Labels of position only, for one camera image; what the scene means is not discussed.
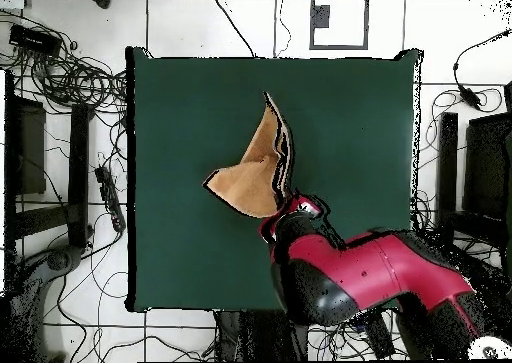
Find gray square floor frame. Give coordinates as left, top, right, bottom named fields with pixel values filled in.
left=309, top=0, right=370, bottom=51

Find black box device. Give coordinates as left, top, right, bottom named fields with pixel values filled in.
left=8, top=23, right=64, bottom=57

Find long black cable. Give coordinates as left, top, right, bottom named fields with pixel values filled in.
left=214, top=0, right=256, bottom=59

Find black stand frame beam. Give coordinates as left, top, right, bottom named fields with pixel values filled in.
left=15, top=104, right=95, bottom=249

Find gray tripod base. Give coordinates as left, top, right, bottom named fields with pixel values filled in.
left=7, top=245, right=85, bottom=362

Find dark green table cloth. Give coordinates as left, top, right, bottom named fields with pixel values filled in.
left=125, top=46, right=423, bottom=314

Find thin black cable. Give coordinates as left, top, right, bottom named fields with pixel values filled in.
left=273, top=0, right=293, bottom=59

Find black upright stand beam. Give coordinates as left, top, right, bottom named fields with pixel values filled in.
left=436, top=112, right=460, bottom=240

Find black table base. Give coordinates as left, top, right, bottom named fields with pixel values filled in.
left=215, top=309, right=309, bottom=362

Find dark flat panel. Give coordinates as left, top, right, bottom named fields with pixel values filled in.
left=462, top=112, right=512, bottom=221
left=4, top=70, right=48, bottom=197

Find small gray square plate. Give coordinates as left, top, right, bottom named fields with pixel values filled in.
left=312, top=4, right=332, bottom=29

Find tangled black cables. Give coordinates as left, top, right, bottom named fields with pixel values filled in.
left=0, top=10, right=129, bottom=116

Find black power adapter with cable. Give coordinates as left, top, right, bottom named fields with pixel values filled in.
left=452, top=28, right=512, bottom=111

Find tan terry towel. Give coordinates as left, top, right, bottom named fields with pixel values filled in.
left=202, top=91, right=297, bottom=219

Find black power strip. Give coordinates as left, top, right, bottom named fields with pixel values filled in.
left=94, top=165, right=127, bottom=233
left=361, top=312, right=396, bottom=360

